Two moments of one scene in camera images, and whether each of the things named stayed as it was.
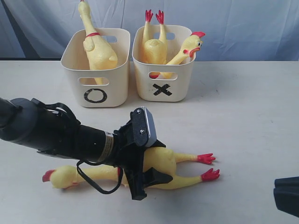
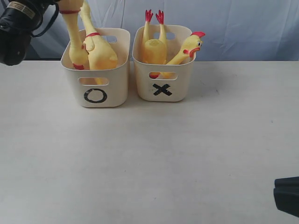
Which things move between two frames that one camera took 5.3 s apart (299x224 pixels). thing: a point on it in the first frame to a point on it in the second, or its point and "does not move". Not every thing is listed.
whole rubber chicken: [101, 55] does not move
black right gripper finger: [288, 183] does not move
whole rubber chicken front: [168, 161] to [70, 9]
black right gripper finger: [286, 195] does not move
